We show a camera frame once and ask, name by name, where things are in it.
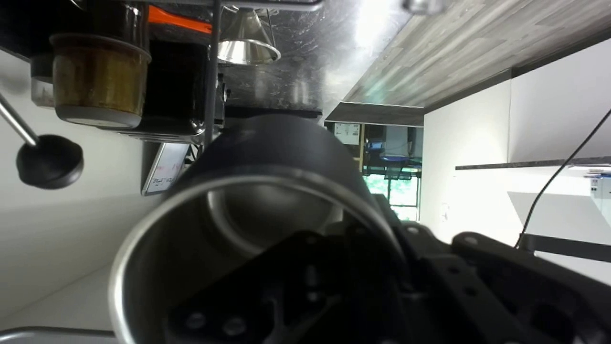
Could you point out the steel funnel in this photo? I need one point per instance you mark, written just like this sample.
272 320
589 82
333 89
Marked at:
245 49

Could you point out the brown bowl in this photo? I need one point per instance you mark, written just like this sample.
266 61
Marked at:
97 83

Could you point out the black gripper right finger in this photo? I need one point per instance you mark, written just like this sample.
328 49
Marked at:
497 288

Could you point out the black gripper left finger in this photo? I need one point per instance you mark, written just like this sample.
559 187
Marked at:
274 294

